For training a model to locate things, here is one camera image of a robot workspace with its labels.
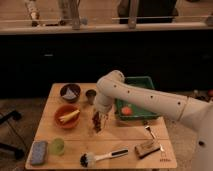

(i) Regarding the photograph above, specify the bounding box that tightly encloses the green plastic tray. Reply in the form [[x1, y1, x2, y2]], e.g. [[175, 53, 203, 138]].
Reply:
[[115, 76, 159, 121]]

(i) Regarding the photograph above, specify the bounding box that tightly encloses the yellow banana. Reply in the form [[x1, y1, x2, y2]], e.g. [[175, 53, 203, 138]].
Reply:
[[59, 110, 80, 124]]

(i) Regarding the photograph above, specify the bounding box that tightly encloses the blue sponge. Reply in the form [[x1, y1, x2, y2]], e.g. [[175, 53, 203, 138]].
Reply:
[[30, 141, 48, 166]]

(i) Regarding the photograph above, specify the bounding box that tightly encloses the green plastic cup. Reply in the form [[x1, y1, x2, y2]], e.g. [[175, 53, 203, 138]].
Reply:
[[49, 138, 64, 156]]

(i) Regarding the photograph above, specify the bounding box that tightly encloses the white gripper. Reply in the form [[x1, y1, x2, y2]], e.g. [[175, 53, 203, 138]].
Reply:
[[94, 93, 114, 129]]

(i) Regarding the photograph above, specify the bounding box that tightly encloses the metal cup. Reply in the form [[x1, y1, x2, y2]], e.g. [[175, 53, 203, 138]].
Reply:
[[86, 89, 96, 105]]

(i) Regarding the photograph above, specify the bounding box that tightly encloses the dark brown bowl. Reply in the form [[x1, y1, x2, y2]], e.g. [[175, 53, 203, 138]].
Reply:
[[60, 83, 81, 103]]

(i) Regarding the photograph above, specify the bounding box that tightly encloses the metal fork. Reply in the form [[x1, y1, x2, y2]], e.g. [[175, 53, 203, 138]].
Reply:
[[145, 125, 165, 154]]

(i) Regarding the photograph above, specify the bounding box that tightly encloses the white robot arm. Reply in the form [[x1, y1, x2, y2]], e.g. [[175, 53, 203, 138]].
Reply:
[[94, 70, 213, 171]]

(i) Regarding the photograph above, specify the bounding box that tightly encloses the wooden block brush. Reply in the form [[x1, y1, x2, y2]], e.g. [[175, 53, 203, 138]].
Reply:
[[135, 139, 160, 159]]

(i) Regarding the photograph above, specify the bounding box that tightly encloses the orange bowl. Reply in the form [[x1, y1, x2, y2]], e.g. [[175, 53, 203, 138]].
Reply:
[[54, 104, 80, 129]]

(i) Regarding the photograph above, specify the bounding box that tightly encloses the black chair base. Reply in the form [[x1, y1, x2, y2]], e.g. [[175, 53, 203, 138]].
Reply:
[[0, 109, 26, 160]]

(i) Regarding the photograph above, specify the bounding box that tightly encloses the crumpled grey cloth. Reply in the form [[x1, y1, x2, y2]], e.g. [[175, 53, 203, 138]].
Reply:
[[63, 88, 78, 100]]

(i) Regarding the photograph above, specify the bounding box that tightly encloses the white dish brush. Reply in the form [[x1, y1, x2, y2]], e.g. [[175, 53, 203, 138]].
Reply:
[[80, 149, 129, 168]]

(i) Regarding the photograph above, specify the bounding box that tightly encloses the dark grape bunch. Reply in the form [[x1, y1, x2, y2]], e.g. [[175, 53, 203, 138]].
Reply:
[[92, 112, 102, 133]]

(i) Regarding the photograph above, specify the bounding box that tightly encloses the red tomato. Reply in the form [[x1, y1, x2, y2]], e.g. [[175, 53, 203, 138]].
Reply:
[[121, 106, 132, 116]]

